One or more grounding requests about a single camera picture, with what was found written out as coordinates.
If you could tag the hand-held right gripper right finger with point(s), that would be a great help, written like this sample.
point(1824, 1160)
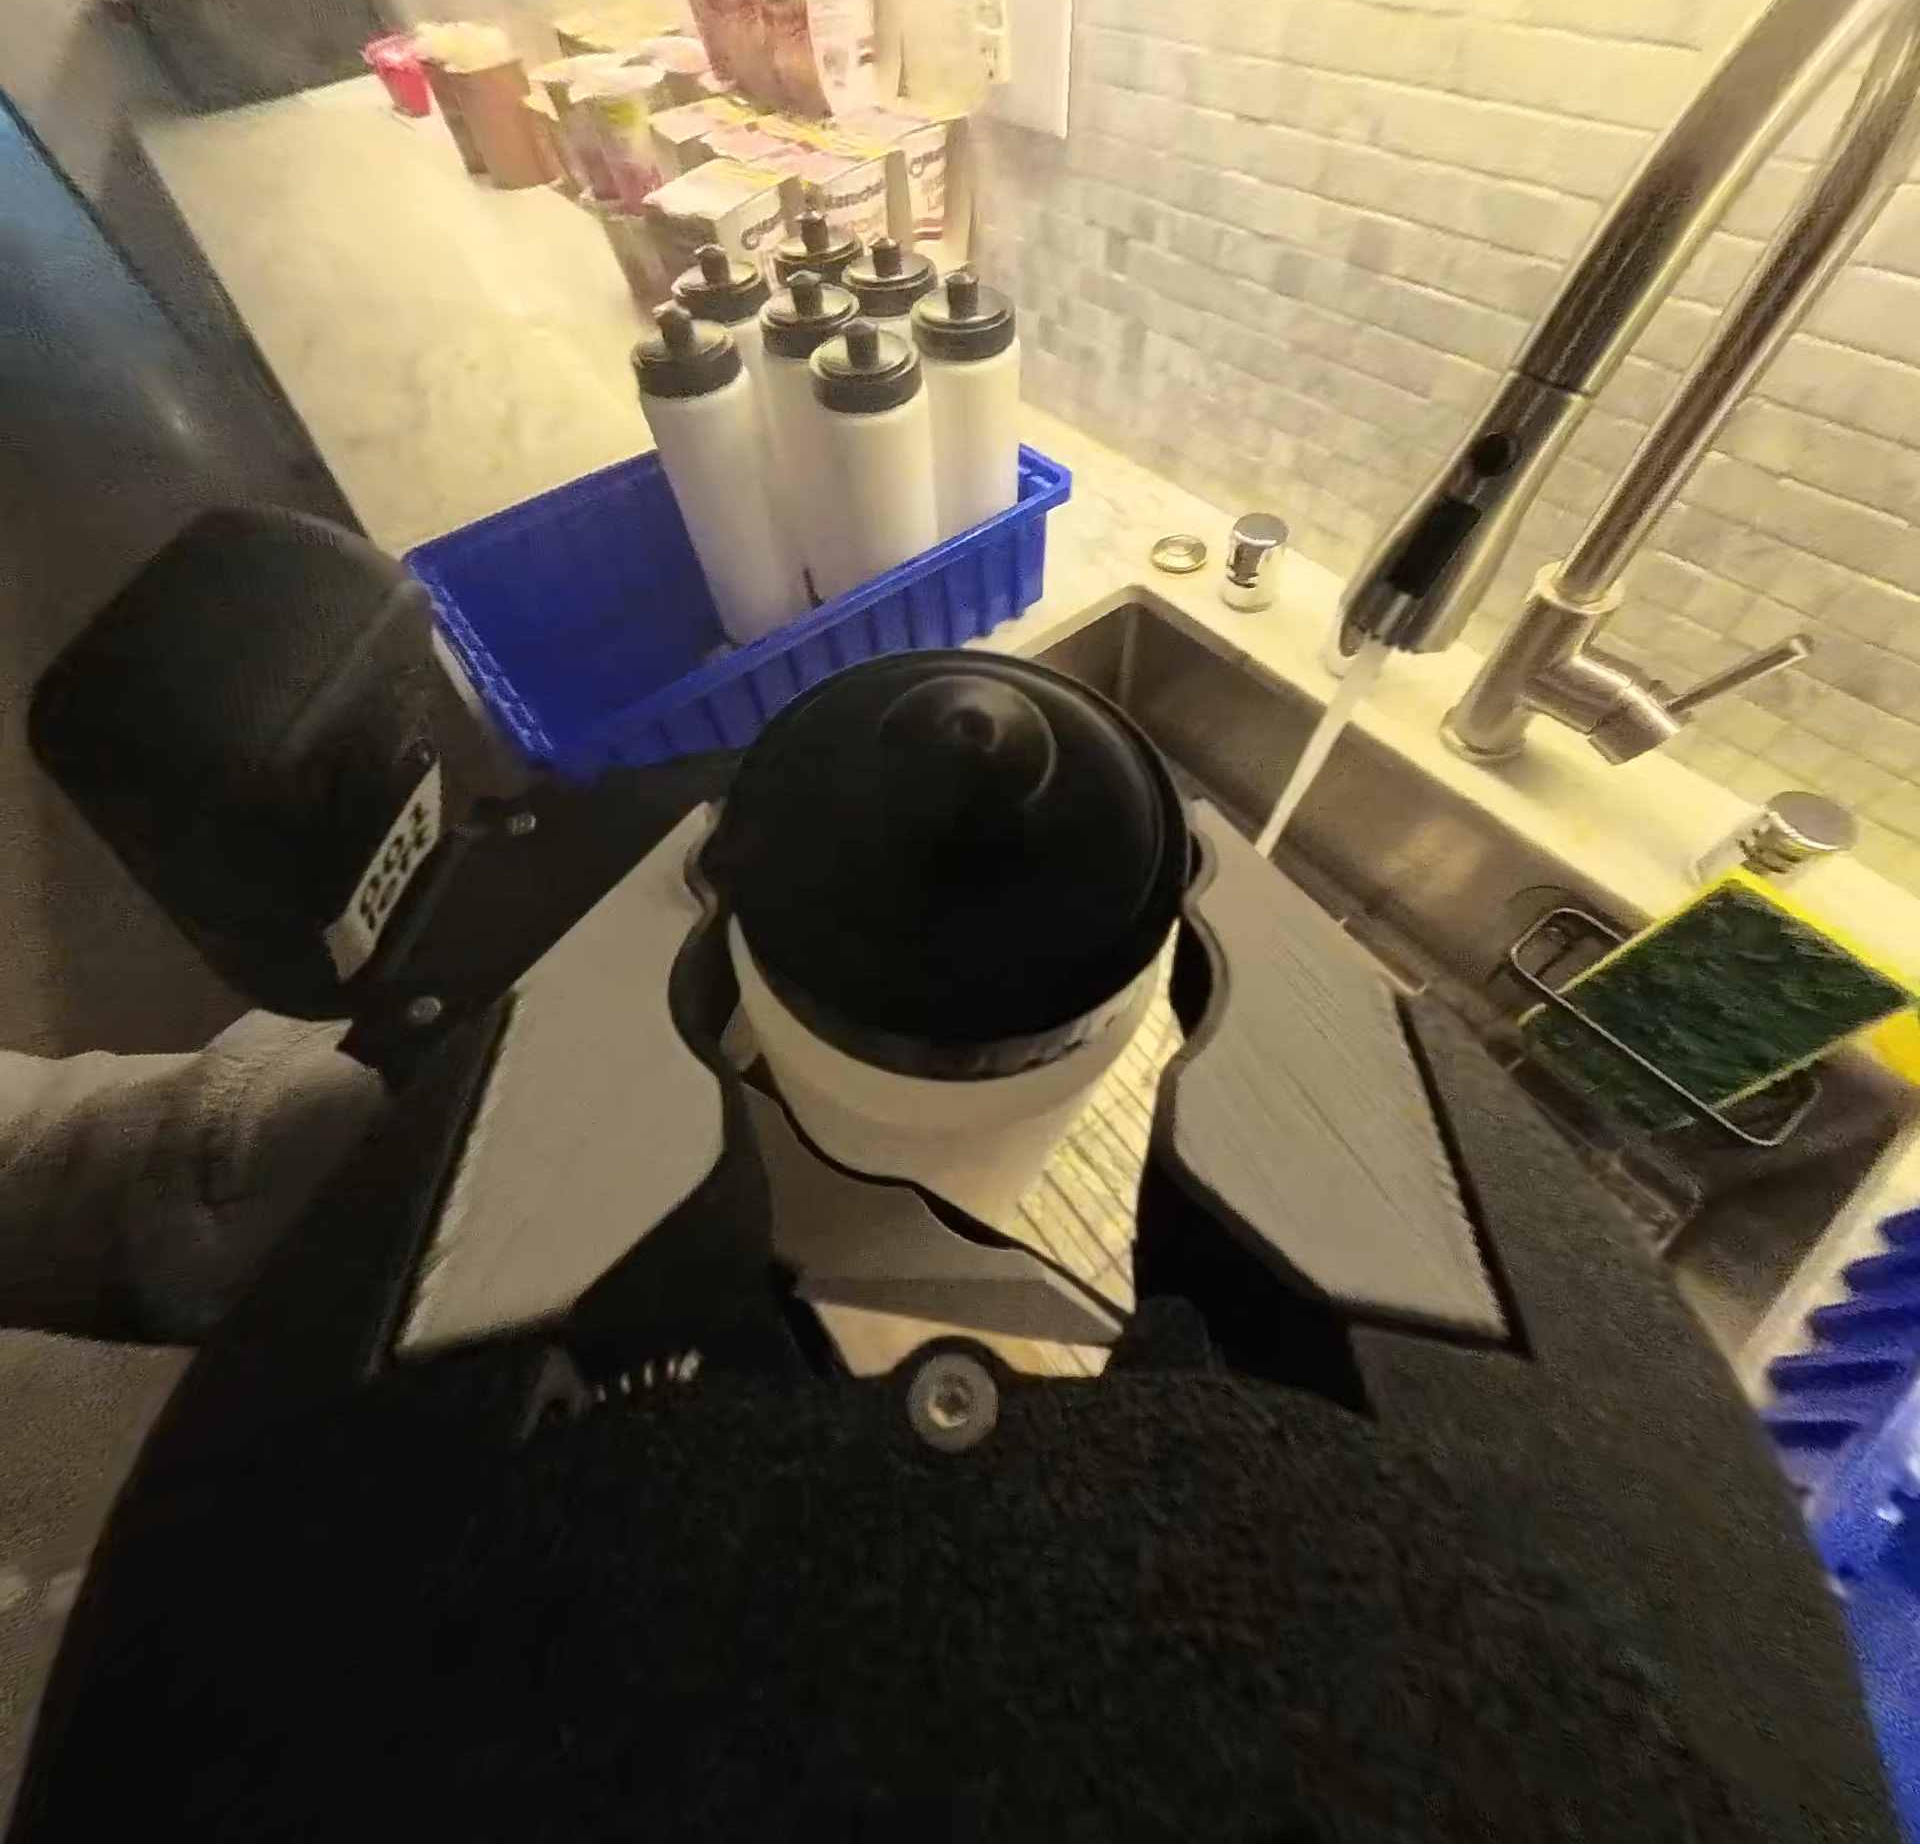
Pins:
point(1320, 1126)

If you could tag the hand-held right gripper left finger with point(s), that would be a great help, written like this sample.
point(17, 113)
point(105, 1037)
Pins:
point(556, 1095)

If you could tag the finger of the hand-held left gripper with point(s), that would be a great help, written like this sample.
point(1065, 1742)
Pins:
point(931, 1274)

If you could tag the blue plastic bin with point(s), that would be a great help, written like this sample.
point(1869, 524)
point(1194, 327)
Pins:
point(571, 631)
point(1860, 1365)

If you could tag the white squeeze bottle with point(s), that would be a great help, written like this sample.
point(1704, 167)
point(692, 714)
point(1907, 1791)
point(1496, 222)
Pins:
point(945, 855)

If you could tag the cluster of white bottles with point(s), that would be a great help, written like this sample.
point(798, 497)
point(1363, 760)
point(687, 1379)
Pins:
point(870, 478)

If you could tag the white marble desk countertop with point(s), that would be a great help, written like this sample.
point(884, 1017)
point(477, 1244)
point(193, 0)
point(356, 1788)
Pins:
point(376, 298)

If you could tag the yellow green sponge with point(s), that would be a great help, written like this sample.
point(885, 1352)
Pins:
point(1725, 990)

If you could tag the steel kitchen faucet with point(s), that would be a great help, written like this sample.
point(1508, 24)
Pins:
point(1545, 676)

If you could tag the chrome counter cap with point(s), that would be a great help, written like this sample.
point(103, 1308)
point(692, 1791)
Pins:
point(1256, 555)
point(1808, 826)

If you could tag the round metal sink plug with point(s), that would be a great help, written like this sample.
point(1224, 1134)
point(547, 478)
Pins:
point(1181, 553)

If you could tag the pink cup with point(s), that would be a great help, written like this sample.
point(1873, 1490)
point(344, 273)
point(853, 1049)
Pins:
point(402, 74)

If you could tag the pile of instant noodle cups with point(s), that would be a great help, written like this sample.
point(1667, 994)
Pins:
point(811, 13)

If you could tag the white wall outlet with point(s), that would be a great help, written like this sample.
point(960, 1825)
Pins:
point(1035, 44)

